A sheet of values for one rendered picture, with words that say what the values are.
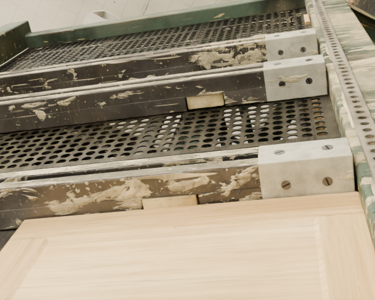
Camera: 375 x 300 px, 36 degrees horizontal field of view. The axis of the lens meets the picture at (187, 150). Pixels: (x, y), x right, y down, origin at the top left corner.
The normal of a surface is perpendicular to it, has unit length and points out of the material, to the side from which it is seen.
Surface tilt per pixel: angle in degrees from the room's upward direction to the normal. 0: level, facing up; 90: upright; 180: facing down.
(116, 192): 90
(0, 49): 144
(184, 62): 90
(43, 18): 90
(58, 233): 54
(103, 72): 90
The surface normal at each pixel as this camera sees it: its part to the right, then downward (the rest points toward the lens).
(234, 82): -0.14, 0.41
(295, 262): -0.17, -0.91
